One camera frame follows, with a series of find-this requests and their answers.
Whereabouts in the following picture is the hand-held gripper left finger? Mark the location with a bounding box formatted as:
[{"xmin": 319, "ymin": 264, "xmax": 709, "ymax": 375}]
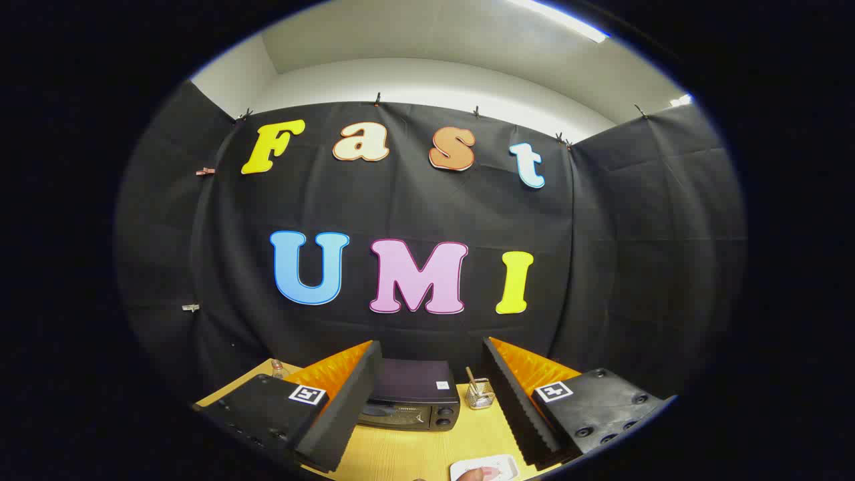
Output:
[{"xmin": 194, "ymin": 339, "xmax": 383, "ymax": 474}]

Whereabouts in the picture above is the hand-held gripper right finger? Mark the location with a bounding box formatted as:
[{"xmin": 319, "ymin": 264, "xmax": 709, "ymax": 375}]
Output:
[{"xmin": 481, "ymin": 336, "xmax": 675, "ymax": 468}]

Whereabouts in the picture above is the white square plate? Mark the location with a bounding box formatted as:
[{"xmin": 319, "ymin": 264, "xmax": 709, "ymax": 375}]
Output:
[{"xmin": 450, "ymin": 454, "xmax": 520, "ymax": 481}]

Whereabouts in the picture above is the black toaster oven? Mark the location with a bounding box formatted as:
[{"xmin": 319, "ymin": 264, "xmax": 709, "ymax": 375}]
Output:
[{"xmin": 356, "ymin": 359, "xmax": 462, "ymax": 432}]

